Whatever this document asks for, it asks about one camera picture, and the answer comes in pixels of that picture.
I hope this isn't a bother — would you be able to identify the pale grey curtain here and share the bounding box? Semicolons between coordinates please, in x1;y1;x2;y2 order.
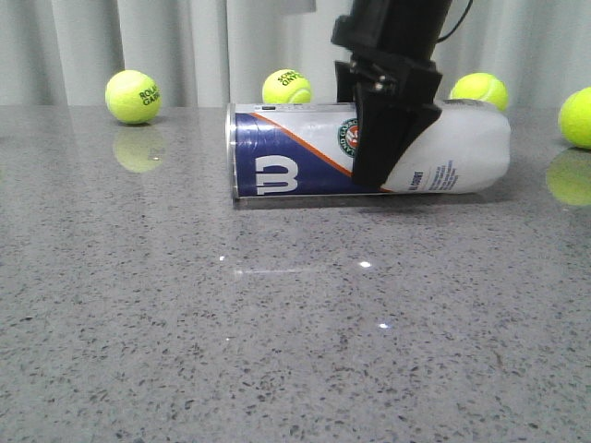
1;1;590;107

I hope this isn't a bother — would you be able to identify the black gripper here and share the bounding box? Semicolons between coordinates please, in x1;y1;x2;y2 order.
332;15;444;188

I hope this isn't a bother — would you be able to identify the yellow tennis ball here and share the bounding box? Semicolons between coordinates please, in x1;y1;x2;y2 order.
261;68;312;104
449;72;509;111
105;70;162;125
558;87;591;150

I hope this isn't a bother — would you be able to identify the white blue tennis ball can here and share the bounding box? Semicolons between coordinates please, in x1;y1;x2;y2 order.
226;100;511;198

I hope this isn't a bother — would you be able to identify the yellow tennis ball centre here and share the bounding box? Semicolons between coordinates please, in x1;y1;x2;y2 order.
261;68;312;104

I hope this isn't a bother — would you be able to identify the black cable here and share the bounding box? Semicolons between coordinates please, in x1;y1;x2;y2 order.
438;0;476;43

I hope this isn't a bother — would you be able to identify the yellow tennis ball far right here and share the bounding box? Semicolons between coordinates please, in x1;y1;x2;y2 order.
558;87;591;150

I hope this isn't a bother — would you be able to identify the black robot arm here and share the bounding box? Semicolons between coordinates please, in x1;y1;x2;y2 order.
332;0;451;188

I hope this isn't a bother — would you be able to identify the yellow tennis ball far left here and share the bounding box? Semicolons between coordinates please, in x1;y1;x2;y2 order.
105;70;162;125

